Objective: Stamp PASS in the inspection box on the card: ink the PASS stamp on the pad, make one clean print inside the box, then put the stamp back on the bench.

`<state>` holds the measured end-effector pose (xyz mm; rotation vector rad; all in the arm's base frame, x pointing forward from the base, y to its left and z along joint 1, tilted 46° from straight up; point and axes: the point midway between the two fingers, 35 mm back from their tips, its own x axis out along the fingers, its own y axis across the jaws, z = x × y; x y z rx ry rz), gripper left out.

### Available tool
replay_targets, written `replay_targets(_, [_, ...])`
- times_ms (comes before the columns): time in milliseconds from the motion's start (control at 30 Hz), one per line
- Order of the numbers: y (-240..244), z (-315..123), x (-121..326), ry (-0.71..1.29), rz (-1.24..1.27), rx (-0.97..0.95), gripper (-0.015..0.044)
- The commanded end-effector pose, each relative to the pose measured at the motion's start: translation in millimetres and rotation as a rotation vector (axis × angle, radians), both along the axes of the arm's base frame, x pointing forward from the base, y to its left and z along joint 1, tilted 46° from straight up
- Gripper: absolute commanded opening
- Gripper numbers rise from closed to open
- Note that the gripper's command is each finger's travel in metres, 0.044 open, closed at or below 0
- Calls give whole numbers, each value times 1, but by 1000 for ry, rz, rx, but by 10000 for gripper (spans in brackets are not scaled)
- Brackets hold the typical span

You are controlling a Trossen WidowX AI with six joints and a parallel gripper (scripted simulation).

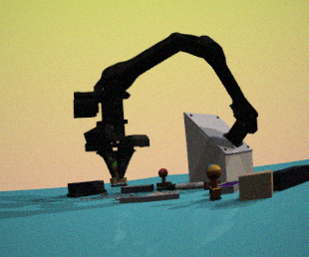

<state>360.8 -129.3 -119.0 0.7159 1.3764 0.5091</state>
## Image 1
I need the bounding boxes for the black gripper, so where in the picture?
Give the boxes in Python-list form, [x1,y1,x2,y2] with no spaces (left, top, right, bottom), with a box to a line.
[85,115,150,179]

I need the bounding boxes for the rubber stamp with red knob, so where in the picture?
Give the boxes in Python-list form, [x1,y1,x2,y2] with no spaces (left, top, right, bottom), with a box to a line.
[156,168,171,191]

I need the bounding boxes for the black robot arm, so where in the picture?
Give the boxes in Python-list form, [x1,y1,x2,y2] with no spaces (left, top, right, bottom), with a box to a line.
[74,32,258,147]

